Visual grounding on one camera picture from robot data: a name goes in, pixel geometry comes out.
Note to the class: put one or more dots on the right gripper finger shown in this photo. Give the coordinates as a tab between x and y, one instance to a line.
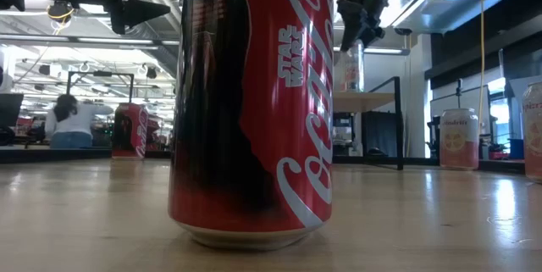
350	24
373	35

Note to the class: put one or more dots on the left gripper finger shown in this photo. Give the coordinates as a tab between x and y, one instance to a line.
135	11

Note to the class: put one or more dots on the white Celsius slim can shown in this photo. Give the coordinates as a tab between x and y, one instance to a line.
349	73

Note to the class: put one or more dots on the red Coca-Cola Star Wars can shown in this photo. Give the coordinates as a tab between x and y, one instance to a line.
131	132
254	136

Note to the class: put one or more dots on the pink Spindrift lemonade can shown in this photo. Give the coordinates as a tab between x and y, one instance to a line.
533	136
459	145

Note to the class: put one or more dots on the black round ceiling device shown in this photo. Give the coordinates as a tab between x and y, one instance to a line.
59	11

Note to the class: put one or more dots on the long ceiling light bar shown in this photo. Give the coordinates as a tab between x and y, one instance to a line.
84	40

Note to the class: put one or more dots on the person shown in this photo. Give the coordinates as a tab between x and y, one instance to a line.
76	123

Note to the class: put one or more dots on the black monitor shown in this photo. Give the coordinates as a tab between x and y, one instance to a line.
10	109

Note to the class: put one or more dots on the blue bin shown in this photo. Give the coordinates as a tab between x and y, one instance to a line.
516	148

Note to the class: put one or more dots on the silver spiral air duct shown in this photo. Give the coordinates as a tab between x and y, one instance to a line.
163	53

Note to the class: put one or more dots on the wooden shelf with black frame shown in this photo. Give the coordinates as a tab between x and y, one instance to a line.
360	101

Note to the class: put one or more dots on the black metal gantry frame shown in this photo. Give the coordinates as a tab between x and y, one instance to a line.
103	73

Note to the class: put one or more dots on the black aluminium table frame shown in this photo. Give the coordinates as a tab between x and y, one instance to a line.
55	156

